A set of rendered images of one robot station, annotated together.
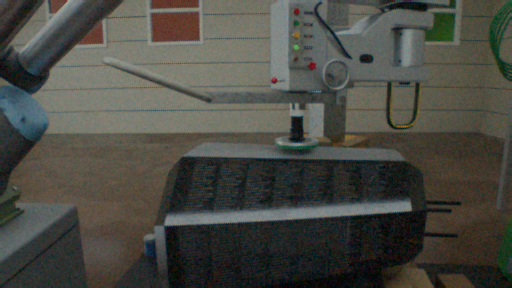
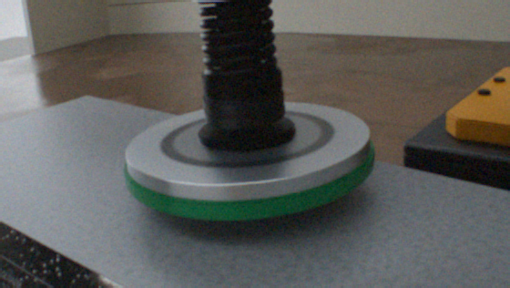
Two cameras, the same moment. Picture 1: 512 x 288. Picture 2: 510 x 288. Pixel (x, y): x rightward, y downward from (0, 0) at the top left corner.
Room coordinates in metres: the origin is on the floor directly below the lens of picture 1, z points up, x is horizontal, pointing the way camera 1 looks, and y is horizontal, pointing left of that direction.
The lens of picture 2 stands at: (1.40, -0.48, 1.08)
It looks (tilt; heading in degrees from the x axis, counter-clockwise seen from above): 19 degrees down; 34
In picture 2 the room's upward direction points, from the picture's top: 5 degrees counter-clockwise
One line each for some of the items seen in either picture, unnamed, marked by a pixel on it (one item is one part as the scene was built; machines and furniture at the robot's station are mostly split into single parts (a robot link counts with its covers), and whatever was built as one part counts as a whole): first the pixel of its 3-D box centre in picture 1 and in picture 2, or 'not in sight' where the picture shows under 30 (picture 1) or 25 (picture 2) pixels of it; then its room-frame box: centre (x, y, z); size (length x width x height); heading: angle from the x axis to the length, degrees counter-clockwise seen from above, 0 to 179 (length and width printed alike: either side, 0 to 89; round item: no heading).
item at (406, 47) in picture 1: (405, 48); not in sight; (2.01, -0.84, 1.39); 0.19 x 0.19 x 0.20
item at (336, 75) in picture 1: (331, 75); not in sight; (1.72, -0.37, 1.24); 0.15 x 0.10 x 0.15; 109
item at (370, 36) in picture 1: (367, 54); not in sight; (1.91, -0.60, 1.35); 0.74 x 0.23 x 0.49; 109
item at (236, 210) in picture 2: (296, 141); (248, 146); (1.80, -0.22, 0.92); 0.22 x 0.22 x 0.04
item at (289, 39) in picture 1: (294, 35); not in sight; (1.67, -0.19, 1.42); 0.08 x 0.03 x 0.28; 109
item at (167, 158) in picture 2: (296, 140); (247, 141); (1.80, -0.22, 0.92); 0.21 x 0.21 x 0.01
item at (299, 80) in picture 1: (312, 49); not in sight; (1.82, -0.30, 1.36); 0.36 x 0.22 x 0.45; 109
